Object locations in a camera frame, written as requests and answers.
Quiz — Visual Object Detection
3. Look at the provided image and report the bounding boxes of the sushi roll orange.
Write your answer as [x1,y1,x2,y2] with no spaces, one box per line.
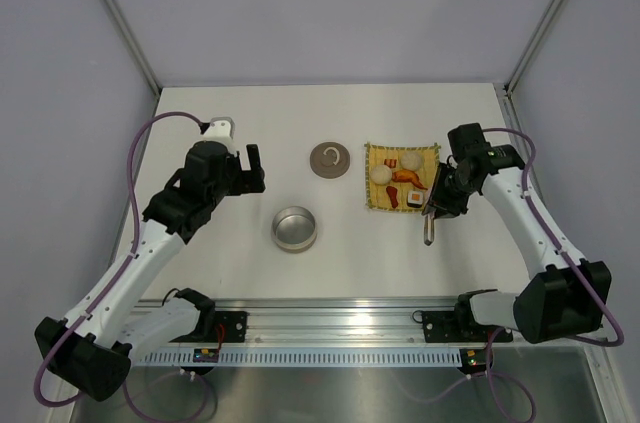
[407,190,424,208]

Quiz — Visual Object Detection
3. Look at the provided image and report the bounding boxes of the pink cat paw tongs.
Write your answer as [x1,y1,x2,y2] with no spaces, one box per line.
[423,213,435,246]

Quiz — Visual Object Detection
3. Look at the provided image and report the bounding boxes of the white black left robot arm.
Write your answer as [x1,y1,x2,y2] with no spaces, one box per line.
[35,141,266,402]

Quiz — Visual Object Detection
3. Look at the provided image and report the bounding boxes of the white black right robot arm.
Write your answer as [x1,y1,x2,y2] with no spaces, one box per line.
[422,123,612,344]

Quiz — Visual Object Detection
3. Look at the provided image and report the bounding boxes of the round steel lunch box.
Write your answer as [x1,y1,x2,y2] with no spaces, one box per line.
[271,206,317,253]

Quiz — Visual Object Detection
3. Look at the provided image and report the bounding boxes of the taupe round lunch box lid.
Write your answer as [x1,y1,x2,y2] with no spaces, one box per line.
[309,141,351,179]

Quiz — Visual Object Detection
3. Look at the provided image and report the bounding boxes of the orange fried chicken wing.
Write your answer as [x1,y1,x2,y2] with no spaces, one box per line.
[392,169,427,191]

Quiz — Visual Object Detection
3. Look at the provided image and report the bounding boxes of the woven bamboo tray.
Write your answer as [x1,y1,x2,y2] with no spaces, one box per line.
[365,143,441,213]

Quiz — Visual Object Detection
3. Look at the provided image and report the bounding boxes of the white steamed bun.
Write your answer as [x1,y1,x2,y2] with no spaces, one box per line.
[369,164,393,186]
[399,151,425,173]

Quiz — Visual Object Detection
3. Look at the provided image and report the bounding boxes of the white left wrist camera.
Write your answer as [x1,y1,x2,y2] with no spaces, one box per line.
[201,117,235,140]

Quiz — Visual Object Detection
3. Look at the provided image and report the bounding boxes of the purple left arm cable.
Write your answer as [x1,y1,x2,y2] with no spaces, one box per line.
[32,111,218,418]

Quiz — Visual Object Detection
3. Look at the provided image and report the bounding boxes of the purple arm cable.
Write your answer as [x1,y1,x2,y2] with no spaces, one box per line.
[32,111,218,418]
[393,126,626,417]

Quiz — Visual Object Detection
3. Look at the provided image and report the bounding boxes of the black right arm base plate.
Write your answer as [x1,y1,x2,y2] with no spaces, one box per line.
[417,310,498,344]

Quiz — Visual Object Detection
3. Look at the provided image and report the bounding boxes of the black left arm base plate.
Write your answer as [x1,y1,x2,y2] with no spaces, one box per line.
[213,311,249,344]

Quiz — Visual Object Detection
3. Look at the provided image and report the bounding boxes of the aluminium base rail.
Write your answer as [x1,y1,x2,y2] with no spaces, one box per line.
[130,296,516,344]

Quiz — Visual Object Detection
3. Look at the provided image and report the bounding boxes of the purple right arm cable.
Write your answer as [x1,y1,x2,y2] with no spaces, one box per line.
[393,126,626,417]

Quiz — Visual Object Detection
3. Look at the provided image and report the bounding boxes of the perforated cable duct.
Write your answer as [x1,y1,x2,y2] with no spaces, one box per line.
[137,347,462,368]

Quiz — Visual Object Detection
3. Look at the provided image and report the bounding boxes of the left aluminium frame post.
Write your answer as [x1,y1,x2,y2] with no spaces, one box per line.
[99,0,163,102]

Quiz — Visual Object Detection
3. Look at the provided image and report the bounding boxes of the aluminium frame post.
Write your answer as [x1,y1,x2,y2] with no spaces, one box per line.
[99,0,163,102]
[504,0,568,99]

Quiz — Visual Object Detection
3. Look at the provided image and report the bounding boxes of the right aluminium frame post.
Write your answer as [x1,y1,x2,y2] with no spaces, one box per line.
[504,0,568,99]

